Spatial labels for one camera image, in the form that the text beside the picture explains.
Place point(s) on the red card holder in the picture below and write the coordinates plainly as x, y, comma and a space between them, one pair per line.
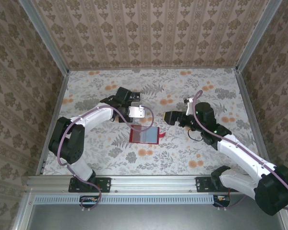
132, 140

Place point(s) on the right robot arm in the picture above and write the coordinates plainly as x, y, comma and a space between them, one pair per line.
242, 155

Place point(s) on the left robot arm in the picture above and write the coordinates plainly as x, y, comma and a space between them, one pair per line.
93, 113

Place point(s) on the floral table covering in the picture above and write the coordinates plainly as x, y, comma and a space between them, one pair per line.
177, 163

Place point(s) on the small black controller board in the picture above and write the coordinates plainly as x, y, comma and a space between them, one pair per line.
88, 201
220, 202

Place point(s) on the grey metal panel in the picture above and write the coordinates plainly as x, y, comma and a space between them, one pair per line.
146, 218

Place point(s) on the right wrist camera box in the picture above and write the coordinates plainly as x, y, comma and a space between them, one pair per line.
188, 107

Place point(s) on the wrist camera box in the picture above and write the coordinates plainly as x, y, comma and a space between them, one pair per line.
136, 111
188, 107

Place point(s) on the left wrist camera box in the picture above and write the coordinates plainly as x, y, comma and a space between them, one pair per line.
136, 111

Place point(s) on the thin aluminium wall rail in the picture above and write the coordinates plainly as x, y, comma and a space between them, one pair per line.
153, 69

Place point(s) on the aluminium side rail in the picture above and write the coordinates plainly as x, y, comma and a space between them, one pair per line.
54, 110
250, 107

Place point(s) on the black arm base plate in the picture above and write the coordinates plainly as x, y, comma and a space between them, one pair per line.
105, 184
201, 184

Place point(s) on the long aluminium mounting rail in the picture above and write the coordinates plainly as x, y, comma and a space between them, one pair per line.
153, 184

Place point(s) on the aluminium frame post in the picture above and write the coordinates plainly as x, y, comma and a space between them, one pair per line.
257, 36
47, 38

